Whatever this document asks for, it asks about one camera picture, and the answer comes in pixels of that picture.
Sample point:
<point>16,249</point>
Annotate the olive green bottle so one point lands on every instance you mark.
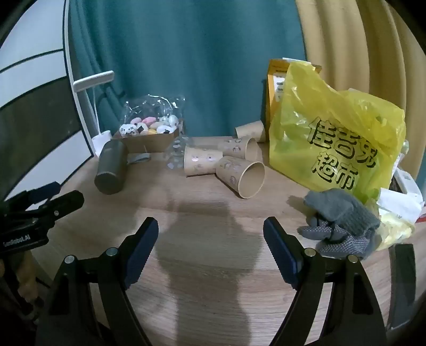
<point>111,166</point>

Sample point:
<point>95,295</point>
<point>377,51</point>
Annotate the orange paper box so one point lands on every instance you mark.
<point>274,89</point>

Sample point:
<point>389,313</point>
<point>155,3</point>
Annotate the clear bag of plush toys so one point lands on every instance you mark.
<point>151,113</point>

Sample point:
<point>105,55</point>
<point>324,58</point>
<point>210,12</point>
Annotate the grey dotted knit glove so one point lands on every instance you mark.
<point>339,244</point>

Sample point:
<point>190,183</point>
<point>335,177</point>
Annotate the brown paper cup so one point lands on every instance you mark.
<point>244,178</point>
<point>238,148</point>
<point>249,130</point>
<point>201,161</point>

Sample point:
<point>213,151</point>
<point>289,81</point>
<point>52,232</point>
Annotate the white desk lamp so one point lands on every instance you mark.
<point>95,80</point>

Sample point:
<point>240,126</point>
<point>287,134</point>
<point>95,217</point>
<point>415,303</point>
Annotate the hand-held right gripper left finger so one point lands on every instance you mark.
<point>143,245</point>

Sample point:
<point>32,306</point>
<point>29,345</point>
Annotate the white crumpled paper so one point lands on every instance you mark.
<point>401,203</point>

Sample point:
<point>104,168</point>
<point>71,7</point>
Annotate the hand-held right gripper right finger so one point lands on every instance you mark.
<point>279,247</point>

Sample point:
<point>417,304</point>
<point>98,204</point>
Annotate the yellow plastic bag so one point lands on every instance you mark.
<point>332,133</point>

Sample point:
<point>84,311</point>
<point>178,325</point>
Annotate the clear plastic wrapper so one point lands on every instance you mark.
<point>176,153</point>

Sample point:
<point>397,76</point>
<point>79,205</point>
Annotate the yellow curtain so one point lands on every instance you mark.
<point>359,50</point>

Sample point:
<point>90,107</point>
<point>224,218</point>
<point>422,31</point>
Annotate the pale yellow packet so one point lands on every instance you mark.
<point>396,231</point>

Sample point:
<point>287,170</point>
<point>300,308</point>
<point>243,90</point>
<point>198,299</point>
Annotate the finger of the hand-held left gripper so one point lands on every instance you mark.
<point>40,193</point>
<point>68,200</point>

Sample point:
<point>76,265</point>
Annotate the teal curtain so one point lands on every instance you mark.
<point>199,66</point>

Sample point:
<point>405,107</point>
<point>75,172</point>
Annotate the cardboard tray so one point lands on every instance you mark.
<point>149,143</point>

